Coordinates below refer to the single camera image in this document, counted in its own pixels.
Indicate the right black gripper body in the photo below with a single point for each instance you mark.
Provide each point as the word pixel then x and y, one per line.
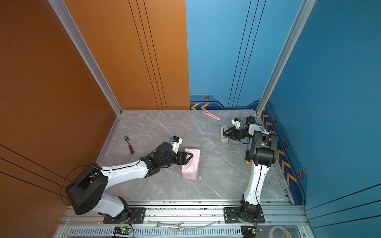
pixel 240 134

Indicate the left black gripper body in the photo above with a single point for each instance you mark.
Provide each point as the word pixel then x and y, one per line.
pixel 172 160

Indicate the pink wrapping paper sheet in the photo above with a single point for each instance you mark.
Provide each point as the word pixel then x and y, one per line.
pixel 191 169

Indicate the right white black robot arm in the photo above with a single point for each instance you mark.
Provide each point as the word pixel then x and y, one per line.
pixel 260 156

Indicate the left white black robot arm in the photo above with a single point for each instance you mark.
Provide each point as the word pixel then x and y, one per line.
pixel 87 192

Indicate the white tape dispenser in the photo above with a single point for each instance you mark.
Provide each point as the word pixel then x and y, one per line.
pixel 223 138

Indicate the pink scissors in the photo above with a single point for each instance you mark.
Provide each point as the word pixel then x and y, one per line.
pixel 212 115

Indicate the left green circuit board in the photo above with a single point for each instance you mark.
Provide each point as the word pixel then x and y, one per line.
pixel 123 232

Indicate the green circuit board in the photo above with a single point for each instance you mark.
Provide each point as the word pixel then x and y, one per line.
pixel 123 232
pixel 249 232

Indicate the right green circuit board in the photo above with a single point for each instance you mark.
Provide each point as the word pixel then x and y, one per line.
pixel 249 232

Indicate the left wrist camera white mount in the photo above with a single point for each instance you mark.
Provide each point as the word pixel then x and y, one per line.
pixel 175 142

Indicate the yellow handled screwdriver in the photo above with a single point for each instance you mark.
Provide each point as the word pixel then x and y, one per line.
pixel 247 157

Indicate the red handled ratchet tool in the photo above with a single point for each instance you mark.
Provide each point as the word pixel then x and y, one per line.
pixel 131 149

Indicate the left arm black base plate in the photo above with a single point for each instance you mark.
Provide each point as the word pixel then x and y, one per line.
pixel 135 215

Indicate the silver wrench on rail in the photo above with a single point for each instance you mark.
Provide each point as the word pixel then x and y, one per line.
pixel 157 225

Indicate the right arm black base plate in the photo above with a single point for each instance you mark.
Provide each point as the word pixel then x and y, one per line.
pixel 233 215

